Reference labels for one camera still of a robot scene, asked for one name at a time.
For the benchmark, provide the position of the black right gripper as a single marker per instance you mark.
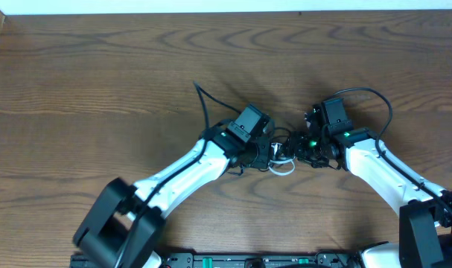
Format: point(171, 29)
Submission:
point(305, 147)

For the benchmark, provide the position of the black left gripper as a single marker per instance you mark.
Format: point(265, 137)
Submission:
point(263, 150)

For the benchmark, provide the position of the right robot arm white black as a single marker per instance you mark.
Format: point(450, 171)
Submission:
point(424, 208)

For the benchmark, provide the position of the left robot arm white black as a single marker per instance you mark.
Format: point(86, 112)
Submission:
point(125, 222)

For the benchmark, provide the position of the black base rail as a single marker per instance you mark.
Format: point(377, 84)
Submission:
point(322, 259)

